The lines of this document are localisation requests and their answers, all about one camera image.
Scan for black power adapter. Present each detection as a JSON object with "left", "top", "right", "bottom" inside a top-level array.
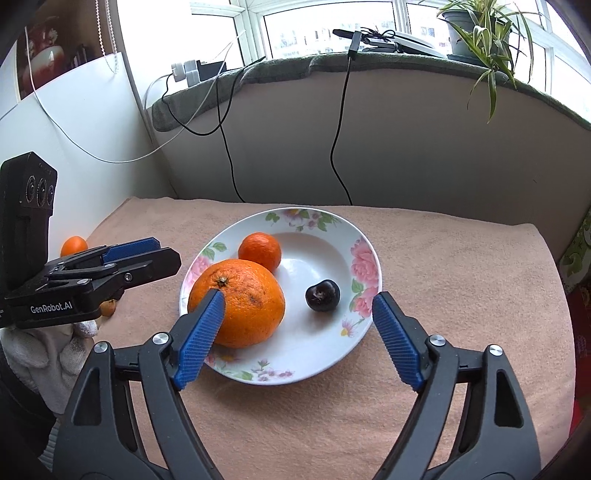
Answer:
[{"left": 196, "top": 60, "right": 228, "bottom": 82}]

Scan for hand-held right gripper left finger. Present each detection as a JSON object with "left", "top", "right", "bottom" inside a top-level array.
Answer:
[{"left": 52, "top": 289, "right": 227, "bottom": 480}]

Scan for grey-green blanket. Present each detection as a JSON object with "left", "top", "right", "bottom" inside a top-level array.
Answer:
[{"left": 151, "top": 51, "right": 591, "bottom": 134}]

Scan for person's left forearm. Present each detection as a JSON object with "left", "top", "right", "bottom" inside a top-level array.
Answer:
[{"left": 0, "top": 353, "right": 61, "bottom": 478}]

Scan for red cloth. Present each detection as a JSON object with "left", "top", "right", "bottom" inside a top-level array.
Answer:
[{"left": 566, "top": 284, "right": 591, "bottom": 416}]

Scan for long white cable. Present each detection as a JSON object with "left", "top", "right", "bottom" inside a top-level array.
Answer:
[{"left": 25, "top": 18, "right": 250, "bottom": 164}]

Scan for wall picture with red vase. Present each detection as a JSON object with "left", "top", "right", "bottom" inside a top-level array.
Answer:
[{"left": 16, "top": 16, "right": 99, "bottom": 100}]

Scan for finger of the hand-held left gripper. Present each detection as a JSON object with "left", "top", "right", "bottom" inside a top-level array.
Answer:
[
  {"left": 45, "top": 248, "right": 182, "bottom": 301},
  {"left": 62, "top": 237, "right": 162, "bottom": 269}
]

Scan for potted spider plant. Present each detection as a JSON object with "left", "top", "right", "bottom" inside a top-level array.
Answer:
[{"left": 418, "top": 0, "right": 546, "bottom": 124}]

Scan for black cable with adapter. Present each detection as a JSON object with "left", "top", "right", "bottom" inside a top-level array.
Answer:
[{"left": 329, "top": 28, "right": 366, "bottom": 206}]

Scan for white window frame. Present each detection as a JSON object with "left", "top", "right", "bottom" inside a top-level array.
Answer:
[{"left": 189, "top": 0, "right": 591, "bottom": 121}]

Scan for white bead cord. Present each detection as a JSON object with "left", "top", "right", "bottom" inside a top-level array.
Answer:
[{"left": 93, "top": 0, "right": 119, "bottom": 75}]

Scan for large orange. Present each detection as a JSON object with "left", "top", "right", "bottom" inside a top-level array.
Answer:
[{"left": 187, "top": 259, "right": 286, "bottom": 349}]

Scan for pink towel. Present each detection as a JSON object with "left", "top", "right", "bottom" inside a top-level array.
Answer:
[{"left": 85, "top": 196, "right": 575, "bottom": 480}]

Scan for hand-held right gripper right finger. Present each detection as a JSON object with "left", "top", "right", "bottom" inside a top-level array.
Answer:
[{"left": 372, "top": 291, "right": 541, "bottom": 480}]

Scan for floral white plate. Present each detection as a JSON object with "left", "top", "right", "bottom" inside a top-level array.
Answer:
[{"left": 179, "top": 207, "right": 383, "bottom": 384}]

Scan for green patterned cloth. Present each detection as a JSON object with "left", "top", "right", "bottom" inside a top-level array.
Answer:
[{"left": 558, "top": 220, "right": 591, "bottom": 292}]

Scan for person's left hand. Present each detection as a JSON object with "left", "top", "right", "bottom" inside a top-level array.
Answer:
[{"left": 0, "top": 318, "right": 100, "bottom": 414}]

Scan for white power strip with adapters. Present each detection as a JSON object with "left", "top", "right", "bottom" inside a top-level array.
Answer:
[{"left": 171, "top": 60, "right": 199, "bottom": 86}]

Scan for white panel board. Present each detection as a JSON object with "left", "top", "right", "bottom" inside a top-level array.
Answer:
[{"left": 0, "top": 51, "right": 176, "bottom": 259}]

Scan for dark cherry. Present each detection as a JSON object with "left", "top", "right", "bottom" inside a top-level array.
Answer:
[{"left": 305, "top": 279, "right": 341, "bottom": 313}]

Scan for grey flat device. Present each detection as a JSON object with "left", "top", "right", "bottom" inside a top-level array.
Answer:
[{"left": 332, "top": 28, "right": 448, "bottom": 59}]

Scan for small tangerine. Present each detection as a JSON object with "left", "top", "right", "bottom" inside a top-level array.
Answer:
[
  {"left": 238, "top": 232, "right": 282, "bottom": 274},
  {"left": 60, "top": 236, "right": 89, "bottom": 258}
]

